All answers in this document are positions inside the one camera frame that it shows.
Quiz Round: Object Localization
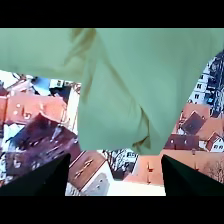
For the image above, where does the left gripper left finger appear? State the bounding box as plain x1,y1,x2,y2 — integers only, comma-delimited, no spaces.
0,152,72,197

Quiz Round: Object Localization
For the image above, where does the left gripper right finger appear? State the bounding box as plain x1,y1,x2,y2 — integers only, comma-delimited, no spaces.
161,154,224,197

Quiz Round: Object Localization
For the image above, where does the green shirt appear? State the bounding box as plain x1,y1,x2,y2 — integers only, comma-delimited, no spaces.
0,27,224,156

